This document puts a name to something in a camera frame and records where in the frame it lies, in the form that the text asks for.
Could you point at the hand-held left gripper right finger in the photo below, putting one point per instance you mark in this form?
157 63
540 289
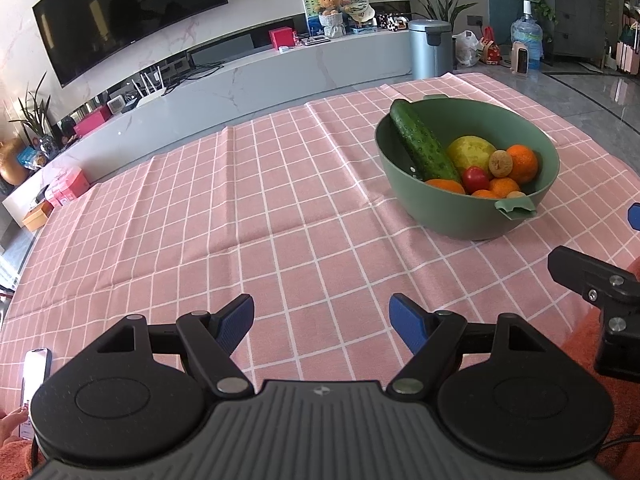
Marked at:
407 325

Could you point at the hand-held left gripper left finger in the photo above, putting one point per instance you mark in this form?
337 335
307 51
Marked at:
235 320

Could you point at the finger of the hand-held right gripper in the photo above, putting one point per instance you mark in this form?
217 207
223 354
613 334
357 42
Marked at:
635 216
595 272

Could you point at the small brown kiwi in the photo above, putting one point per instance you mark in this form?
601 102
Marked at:
500 162
515 195

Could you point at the green colander bowl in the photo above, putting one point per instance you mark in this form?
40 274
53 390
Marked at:
450 215

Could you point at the orange mandarin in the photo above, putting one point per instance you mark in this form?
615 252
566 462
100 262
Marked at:
484 193
446 186
504 186
524 162

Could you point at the red cherry tomato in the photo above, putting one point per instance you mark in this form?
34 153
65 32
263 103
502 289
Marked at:
475 179

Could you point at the orange fleece cloth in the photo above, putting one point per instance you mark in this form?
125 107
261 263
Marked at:
15 462
580 350

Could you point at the pink checkered tablecloth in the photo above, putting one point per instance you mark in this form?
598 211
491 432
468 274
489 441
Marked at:
200 210

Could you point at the pink suitcase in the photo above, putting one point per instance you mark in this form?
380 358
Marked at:
629 52

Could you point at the yellow-green pear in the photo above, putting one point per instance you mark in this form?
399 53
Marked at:
470 152

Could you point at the green cucumber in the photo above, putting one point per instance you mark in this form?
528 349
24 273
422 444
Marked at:
422 142

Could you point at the small pink heater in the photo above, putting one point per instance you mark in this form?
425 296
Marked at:
520 60

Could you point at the smartphone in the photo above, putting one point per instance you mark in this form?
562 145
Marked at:
36 385

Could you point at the dark grey dresser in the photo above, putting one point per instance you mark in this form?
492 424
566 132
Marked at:
575 15

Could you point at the blue water jug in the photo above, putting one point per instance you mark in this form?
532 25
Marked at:
527 35

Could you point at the pink storage box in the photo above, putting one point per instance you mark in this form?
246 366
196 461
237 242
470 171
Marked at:
70 187

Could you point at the orange cardboard box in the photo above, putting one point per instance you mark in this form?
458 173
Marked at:
37 216

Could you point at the white marble media console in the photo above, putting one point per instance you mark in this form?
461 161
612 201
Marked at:
225 95

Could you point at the white plastic bag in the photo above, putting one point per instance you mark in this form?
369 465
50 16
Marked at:
467 50

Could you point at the white router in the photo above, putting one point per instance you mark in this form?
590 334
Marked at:
152 90

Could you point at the magenta box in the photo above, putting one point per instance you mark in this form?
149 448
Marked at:
92 121

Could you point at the grey pedal trash can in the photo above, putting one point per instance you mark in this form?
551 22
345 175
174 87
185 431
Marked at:
430 52

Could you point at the spiky potted plant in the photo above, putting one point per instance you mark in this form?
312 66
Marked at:
37 120

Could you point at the red box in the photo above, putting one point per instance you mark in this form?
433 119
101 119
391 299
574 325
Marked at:
281 38

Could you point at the black curved television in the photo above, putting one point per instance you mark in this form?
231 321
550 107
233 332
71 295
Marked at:
125 15

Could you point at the brown teddy bear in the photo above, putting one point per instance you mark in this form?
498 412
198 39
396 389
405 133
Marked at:
329 5

